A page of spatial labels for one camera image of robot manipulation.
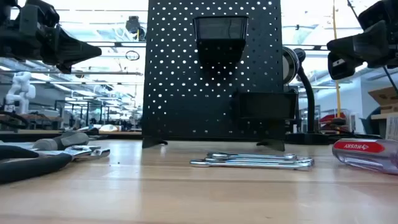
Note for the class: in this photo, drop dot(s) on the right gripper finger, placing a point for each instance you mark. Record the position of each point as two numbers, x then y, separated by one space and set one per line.
367 46
342 67

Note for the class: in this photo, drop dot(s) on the silver combination wrench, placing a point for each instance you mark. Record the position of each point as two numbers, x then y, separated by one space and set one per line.
233 165
248 154
280 160

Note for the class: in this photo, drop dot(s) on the black metal pegboard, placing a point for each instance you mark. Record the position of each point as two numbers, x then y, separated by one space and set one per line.
174 93

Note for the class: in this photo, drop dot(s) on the dark office chair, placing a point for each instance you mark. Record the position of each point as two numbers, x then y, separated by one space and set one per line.
374 126

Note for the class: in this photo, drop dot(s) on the white paper sign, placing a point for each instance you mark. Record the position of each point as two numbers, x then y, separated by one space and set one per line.
392 127

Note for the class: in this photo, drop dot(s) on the deep black pegboard bin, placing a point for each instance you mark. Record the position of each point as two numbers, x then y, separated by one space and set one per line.
220 46

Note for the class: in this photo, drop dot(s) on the cardboard box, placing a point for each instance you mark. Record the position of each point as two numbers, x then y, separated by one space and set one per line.
387 98

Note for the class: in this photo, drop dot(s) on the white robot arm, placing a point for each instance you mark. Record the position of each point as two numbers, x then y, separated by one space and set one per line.
21 87

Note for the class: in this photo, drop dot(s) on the wooden bench under white robot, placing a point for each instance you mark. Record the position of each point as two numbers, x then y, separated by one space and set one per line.
46 118

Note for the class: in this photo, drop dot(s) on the wide shallow black bin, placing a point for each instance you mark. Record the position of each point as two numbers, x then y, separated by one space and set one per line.
264 105

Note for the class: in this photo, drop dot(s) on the black aluminium table frame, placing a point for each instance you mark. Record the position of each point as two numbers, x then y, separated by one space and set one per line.
124 136

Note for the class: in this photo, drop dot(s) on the red plastic crate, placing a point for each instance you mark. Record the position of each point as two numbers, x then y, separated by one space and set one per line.
332 118

